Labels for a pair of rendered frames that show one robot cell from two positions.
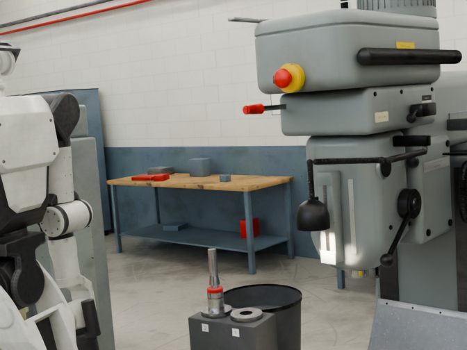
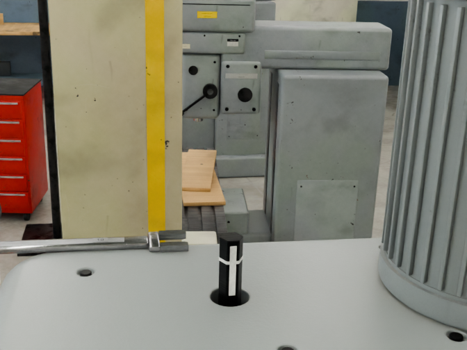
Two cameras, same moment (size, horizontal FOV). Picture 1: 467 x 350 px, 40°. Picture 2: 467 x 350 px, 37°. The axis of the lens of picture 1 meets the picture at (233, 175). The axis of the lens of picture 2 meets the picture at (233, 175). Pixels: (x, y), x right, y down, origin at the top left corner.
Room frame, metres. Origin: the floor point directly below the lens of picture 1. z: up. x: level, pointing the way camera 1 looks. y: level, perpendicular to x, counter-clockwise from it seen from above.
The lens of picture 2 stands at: (1.08, -0.65, 2.22)
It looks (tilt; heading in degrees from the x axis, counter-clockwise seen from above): 20 degrees down; 39
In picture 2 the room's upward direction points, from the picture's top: 2 degrees clockwise
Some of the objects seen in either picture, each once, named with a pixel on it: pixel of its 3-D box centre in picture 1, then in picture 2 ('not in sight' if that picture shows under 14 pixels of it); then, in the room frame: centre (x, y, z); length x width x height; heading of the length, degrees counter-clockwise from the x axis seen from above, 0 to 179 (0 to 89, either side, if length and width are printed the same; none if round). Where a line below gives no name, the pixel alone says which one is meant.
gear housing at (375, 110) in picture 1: (360, 109); not in sight; (1.56, -0.31, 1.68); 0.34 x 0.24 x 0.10; 138
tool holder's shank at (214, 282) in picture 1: (213, 268); not in sight; (1.79, 0.08, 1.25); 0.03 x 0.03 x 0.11
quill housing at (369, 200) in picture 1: (356, 198); not in sight; (1.53, -0.29, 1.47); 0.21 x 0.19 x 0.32; 48
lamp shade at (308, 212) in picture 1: (313, 214); not in sight; (1.38, -0.17, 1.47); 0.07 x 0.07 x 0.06
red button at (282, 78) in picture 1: (283, 78); not in sight; (1.34, -0.12, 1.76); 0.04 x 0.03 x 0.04; 48
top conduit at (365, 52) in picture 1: (413, 56); not in sight; (1.45, -0.42, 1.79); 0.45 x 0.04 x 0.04; 138
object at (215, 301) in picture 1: (215, 299); not in sight; (1.79, 0.08, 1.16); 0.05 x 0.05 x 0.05
